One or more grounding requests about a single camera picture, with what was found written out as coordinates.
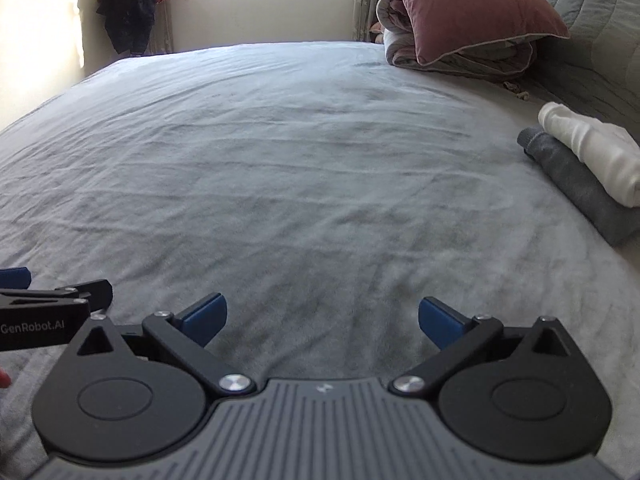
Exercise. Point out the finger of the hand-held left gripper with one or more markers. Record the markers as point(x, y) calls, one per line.
point(95, 294)
point(15, 278)

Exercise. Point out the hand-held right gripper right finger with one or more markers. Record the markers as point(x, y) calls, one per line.
point(442, 320)

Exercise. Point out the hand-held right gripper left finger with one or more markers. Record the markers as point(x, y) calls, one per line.
point(202, 317)

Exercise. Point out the white bear print shirt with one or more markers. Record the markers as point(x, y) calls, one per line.
point(600, 155)

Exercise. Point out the grey folded sweater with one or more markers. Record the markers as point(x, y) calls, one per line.
point(575, 185)

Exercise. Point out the small beige trinket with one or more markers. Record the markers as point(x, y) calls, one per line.
point(522, 94)

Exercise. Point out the folded grey pink quilt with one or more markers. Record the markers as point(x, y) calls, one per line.
point(480, 65)

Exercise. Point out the dark hanging jacket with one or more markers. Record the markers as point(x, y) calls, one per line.
point(130, 5)

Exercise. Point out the pink pillow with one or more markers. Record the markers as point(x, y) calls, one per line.
point(465, 5)

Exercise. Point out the grey quilted headboard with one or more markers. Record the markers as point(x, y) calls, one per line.
point(600, 25)

